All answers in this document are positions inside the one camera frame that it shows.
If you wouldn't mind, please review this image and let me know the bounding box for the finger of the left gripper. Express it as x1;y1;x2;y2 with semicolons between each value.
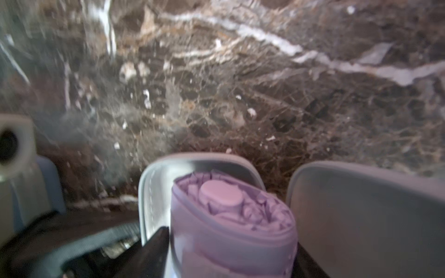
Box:
1;211;140;278

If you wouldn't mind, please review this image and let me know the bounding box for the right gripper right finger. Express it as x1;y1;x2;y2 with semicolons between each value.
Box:
291;243;329;278

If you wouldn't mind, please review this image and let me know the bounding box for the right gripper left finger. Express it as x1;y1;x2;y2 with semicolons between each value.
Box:
112;227;170;278

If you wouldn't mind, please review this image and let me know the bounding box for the purple zippered umbrella case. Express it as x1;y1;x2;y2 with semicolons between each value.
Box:
139;152;445;278

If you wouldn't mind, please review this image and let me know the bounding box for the purple umbrella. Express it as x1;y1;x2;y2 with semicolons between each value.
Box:
171;171;298;278

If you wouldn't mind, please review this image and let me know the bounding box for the blue zippered umbrella case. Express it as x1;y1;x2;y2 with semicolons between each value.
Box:
9;156;67;232

